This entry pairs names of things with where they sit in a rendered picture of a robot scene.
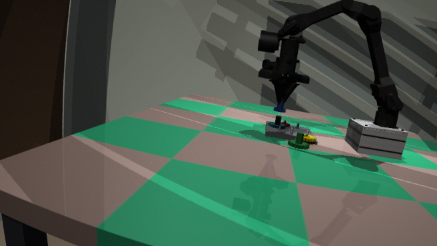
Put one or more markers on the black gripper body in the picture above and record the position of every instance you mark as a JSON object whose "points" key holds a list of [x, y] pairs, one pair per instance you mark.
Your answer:
{"points": [[286, 66]]}

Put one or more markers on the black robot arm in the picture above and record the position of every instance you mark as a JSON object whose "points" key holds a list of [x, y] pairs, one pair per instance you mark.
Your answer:
{"points": [[369, 20]]}

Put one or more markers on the yellow gear with black stripe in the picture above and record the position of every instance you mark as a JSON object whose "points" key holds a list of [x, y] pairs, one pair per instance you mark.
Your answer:
{"points": [[309, 138]]}

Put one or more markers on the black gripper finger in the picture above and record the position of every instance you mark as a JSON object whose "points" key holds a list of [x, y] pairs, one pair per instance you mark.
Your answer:
{"points": [[290, 87], [279, 89]]}

